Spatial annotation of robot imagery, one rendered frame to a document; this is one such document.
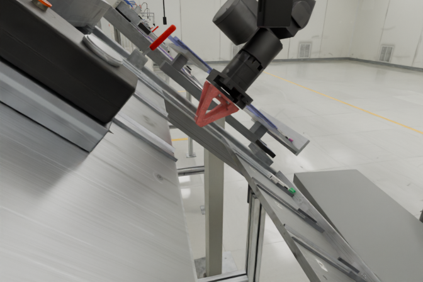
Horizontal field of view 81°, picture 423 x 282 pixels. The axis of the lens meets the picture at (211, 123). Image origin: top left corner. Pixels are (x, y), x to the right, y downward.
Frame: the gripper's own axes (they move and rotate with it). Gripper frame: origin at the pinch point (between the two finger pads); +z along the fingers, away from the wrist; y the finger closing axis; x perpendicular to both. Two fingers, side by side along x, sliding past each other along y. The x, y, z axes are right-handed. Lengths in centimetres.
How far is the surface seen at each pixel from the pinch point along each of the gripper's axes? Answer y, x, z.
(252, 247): -10, 44, 23
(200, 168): -82, 51, 34
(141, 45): -85, -15, 1
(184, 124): -8.1, 1.0, 4.0
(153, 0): -748, -53, -81
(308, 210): 6.7, 29.0, 0.0
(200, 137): -8.1, 5.9, 4.2
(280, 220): 20.0, 10.0, 1.1
